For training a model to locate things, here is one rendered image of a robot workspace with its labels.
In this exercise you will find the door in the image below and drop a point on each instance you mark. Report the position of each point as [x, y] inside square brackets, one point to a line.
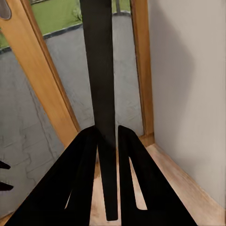
[45, 96]

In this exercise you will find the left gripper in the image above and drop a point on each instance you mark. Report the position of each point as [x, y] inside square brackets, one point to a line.
[3, 186]

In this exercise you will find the poster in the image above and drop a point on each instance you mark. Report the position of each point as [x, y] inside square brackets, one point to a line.
[98, 35]

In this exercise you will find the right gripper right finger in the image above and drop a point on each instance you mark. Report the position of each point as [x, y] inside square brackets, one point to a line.
[164, 208]

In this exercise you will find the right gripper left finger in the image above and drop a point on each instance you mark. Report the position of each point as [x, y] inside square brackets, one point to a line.
[63, 196]

